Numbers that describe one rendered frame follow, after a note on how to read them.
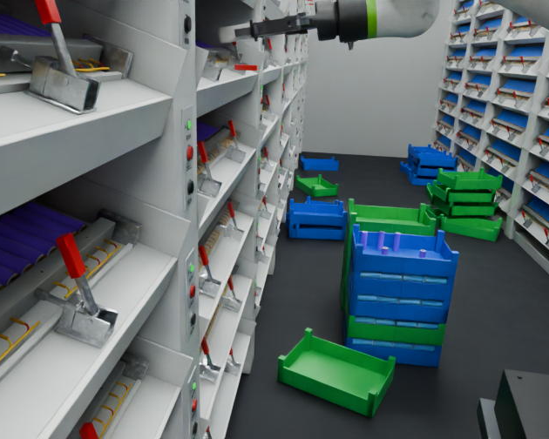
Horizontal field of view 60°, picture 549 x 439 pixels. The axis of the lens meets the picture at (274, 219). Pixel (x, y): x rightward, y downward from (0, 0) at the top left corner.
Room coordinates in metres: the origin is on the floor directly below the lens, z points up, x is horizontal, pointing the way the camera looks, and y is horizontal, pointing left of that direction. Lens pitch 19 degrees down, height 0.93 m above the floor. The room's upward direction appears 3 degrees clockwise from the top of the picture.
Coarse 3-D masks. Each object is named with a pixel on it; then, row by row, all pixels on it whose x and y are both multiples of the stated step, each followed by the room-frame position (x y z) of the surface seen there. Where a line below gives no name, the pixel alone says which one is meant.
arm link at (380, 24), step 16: (368, 0) 0.98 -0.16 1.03; (384, 0) 0.97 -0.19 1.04; (400, 0) 0.95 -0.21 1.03; (416, 0) 0.94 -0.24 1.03; (432, 0) 0.95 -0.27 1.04; (368, 16) 0.97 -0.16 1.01; (384, 16) 0.97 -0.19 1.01; (400, 16) 0.96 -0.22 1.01; (416, 16) 0.96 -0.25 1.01; (432, 16) 0.97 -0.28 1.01; (368, 32) 0.99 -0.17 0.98; (384, 32) 0.99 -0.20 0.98; (400, 32) 0.98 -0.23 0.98; (416, 32) 0.98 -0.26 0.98
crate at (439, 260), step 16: (352, 240) 1.48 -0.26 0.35; (368, 240) 1.51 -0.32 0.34; (384, 240) 1.50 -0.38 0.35; (400, 240) 1.50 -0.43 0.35; (416, 240) 1.49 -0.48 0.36; (432, 240) 1.49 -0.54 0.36; (368, 256) 1.31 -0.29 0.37; (384, 256) 1.31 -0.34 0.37; (400, 256) 1.31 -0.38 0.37; (416, 256) 1.43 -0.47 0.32; (432, 256) 1.44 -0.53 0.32; (448, 256) 1.38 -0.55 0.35; (400, 272) 1.31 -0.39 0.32; (416, 272) 1.30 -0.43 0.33; (432, 272) 1.30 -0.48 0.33; (448, 272) 1.29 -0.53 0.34
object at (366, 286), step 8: (352, 256) 1.50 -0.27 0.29; (352, 264) 1.41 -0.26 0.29; (352, 272) 1.36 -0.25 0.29; (360, 272) 1.32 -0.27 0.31; (352, 280) 1.33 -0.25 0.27; (360, 280) 1.32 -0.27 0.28; (368, 280) 1.31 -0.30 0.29; (376, 280) 1.31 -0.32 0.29; (384, 280) 1.31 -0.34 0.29; (392, 280) 1.31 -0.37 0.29; (400, 280) 1.31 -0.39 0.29; (448, 280) 1.29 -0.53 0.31; (352, 288) 1.32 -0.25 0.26; (360, 288) 1.32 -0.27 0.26; (368, 288) 1.31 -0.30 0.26; (376, 288) 1.31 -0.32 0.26; (384, 288) 1.31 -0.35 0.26; (392, 288) 1.31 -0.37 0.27; (400, 288) 1.31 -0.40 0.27; (408, 288) 1.30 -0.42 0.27; (416, 288) 1.30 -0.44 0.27; (424, 288) 1.30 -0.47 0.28; (432, 288) 1.30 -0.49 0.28; (440, 288) 1.29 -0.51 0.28; (448, 288) 1.29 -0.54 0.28; (400, 296) 1.30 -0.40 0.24; (408, 296) 1.30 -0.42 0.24; (416, 296) 1.30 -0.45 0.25; (424, 296) 1.30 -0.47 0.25; (432, 296) 1.30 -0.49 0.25; (440, 296) 1.29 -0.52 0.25; (448, 296) 1.29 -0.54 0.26
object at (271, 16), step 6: (270, 0) 1.43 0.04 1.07; (276, 0) 1.73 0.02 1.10; (282, 0) 1.91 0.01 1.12; (288, 0) 1.91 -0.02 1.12; (270, 6) 1.48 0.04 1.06; (276, 6) 1.61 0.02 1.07; (282, 6) 1.91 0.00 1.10; (270, 12) 1.52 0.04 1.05; (276, 12) 1.67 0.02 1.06; (282, 12) 1.84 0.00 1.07; (270, 18) 1.57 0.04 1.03; (276, 18) 1.73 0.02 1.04
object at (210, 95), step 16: (208, 32) 1.22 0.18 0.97; (224, 48) 1.20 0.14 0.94; (240, 48) 1.22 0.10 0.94; (256, 64) 1.21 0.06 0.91; (208, 80) 0.75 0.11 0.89; (224, 80) 0.82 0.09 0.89; (240, 80) 0.95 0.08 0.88; (208, 96) 0.70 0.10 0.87; (224, 96) 0.84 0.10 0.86; (240, 96) 1.03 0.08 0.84
